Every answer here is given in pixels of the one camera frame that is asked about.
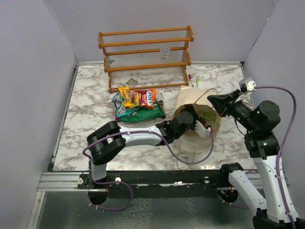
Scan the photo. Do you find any orange Fox's fruits packet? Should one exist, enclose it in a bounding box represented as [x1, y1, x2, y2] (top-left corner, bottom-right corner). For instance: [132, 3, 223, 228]
[131, 89, 157, 108]

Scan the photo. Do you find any purple capped marker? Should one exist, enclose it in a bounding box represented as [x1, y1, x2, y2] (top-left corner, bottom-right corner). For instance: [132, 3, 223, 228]
[188, 74, 194, 87]

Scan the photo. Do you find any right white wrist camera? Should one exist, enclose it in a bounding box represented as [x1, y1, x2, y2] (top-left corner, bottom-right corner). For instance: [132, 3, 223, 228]
[235, 77, 256, 103]

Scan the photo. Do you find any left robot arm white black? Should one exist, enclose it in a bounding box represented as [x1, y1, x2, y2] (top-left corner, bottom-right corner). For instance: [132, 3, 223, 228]
[87, 111, 198, 188]

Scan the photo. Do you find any light green snack packet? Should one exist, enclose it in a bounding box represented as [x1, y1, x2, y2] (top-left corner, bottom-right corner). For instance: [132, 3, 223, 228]
[199, 108, 217, 122]

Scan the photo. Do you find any teal snack packet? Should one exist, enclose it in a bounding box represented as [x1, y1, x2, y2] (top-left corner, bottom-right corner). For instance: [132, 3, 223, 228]
[112, 93, 139, 118]

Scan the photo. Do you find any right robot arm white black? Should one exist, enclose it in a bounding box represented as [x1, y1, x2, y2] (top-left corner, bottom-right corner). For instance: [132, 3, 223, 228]
[207, 90, 305, 229]

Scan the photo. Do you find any wooden orange shelf rack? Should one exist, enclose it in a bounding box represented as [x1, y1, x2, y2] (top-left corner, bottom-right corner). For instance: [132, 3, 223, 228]
[98, 25, 194, 92]

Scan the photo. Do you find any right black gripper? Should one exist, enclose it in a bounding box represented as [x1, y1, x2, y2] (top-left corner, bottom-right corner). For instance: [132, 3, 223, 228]
[208, 88, 258, 132]

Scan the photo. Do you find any yellow M&M's packet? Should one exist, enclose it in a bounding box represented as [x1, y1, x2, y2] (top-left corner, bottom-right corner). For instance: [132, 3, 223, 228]
[119, 87, 135, 108]

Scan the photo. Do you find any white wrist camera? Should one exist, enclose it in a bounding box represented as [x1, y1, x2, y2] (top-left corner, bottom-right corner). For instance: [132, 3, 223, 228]
[194, 120, 212, 138]
[235, 77, 256, 103]

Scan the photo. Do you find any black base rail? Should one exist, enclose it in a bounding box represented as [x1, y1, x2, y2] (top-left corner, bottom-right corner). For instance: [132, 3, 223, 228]
[78, 163, 248, 199]

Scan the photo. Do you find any beige paper bag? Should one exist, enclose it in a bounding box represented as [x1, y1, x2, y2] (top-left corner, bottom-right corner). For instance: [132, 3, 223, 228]
[172, 86, 221, 163]

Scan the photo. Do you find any small red white box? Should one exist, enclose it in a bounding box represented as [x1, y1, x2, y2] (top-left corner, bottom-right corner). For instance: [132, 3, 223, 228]
[111, 83, 123, 89]

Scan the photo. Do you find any clear plastic jar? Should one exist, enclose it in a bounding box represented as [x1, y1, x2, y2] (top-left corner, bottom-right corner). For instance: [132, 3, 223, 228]
[160, 47, 171, 59]

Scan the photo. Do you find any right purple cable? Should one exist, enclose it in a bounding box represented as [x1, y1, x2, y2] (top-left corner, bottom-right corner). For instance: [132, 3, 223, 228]
[221, 85, 298, 229]

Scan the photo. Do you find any brown snack bag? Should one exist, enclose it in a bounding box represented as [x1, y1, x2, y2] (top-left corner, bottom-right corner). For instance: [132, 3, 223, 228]
[155, 92, 164, 112]

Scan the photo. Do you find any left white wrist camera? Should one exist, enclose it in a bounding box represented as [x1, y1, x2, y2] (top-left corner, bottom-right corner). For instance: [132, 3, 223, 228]
[194, 120, 212, 138]

